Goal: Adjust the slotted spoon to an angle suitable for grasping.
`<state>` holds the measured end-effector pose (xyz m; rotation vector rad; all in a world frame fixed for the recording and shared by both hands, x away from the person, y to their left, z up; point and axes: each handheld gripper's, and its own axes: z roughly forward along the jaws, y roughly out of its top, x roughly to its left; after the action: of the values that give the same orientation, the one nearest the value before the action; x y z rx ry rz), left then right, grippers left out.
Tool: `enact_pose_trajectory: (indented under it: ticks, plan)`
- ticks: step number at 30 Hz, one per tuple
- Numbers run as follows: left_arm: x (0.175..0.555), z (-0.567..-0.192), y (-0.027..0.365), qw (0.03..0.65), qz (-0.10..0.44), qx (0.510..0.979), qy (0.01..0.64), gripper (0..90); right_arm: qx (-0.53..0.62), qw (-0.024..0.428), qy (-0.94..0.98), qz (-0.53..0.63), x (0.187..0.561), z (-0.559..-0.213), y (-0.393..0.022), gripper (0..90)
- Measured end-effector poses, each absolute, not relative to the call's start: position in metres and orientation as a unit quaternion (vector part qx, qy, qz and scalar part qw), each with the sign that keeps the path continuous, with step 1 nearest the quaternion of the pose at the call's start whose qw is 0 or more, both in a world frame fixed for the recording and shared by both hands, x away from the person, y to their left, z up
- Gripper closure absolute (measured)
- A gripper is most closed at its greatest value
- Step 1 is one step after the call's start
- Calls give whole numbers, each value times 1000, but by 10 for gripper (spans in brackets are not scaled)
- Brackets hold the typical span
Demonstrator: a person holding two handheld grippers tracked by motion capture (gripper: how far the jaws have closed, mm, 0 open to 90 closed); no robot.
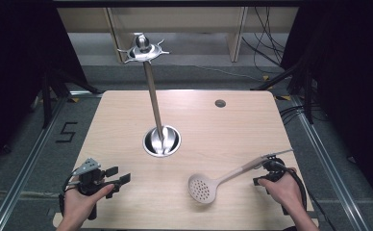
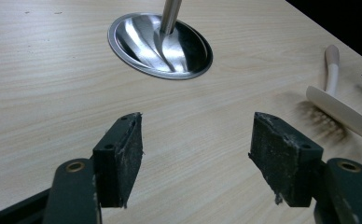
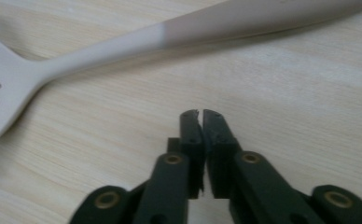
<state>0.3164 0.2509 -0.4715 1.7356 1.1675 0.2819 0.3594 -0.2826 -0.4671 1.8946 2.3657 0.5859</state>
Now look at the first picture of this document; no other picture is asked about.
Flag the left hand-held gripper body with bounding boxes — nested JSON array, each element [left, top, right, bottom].
[[66, 157, 122, 221]]

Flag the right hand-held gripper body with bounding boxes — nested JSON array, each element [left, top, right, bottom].
[[260, 148, 295, 195]]

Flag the beige slotted spoon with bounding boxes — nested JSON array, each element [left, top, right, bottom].
[[187, 155, 274, 205]]

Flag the metal utensil rack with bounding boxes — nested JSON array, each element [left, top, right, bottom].
[[116, 32, 183, 159]]

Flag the person's right hand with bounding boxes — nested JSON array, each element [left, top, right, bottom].
[[257, 167, 305, 216]]

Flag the person's left hand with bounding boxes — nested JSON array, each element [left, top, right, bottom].
[[61, 183, 115, 225]]

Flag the black metal stand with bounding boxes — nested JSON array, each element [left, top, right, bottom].
[[40, 63, 103, 130], [251, 57, 315, 125]]

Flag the black curtain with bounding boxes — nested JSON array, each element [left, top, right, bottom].
[[0, 0, 90, 176], [280, 0, 373, 206]]

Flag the light wooden shelf unit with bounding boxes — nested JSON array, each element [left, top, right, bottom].
[[57, 6, 300, 64]]

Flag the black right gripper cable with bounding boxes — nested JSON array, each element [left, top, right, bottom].
[[270, 161, 308, 214]]

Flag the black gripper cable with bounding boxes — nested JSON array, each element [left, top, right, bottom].
[[58, 172, 81, 214], [270, 161, 308, 214]]

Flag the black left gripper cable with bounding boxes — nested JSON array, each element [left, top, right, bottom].
[[58, 172, 81, 214]]

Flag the aluminium floor rail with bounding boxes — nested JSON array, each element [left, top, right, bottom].
[[0, 90, 103, 231], [275, 94, 369, 231]]

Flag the black floor cable bundle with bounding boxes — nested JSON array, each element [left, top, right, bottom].
[[279, 105, 308, 125]]

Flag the white floor cable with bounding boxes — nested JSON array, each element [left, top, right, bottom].
[[162, 62, 263, 82]]

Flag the hanging black cables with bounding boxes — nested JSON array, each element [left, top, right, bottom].
[[241, 6, 286, 66]]

